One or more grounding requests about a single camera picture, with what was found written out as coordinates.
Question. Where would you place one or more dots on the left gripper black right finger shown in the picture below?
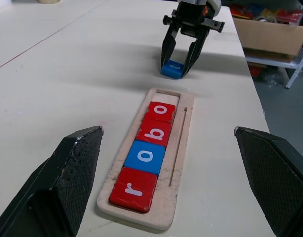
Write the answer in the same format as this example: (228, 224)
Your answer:
(272, 172)

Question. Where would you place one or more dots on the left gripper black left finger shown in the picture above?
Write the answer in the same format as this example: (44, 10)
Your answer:
(67, 177)

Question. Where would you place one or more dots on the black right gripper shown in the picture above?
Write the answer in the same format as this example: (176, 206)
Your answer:
(191, 19)

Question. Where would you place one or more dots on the blue tile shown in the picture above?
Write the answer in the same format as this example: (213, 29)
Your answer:
(170, 70)

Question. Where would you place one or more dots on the red tile letter o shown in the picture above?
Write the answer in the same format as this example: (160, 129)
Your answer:
(154, 116)

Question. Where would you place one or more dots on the red tile letter b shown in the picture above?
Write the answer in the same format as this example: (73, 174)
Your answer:
(147, 138)

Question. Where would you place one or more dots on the red tile letter r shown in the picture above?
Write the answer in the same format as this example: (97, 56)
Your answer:
(131, 197)

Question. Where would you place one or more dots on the blue tile letter o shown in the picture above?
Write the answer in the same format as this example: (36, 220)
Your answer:
(139, 165)

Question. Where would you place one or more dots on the light wooden letter tray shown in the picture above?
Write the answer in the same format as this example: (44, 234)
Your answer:
(183, 148)

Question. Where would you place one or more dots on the brown cardboard box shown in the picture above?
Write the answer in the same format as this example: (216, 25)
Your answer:
(270, 34)

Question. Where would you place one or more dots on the white metal shelf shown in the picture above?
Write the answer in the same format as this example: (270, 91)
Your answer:
(297, 66)

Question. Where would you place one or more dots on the beige tape roll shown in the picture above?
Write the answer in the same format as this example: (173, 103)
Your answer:
(49, 1)

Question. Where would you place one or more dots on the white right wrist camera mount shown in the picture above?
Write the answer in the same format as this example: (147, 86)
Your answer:
(214, 6)

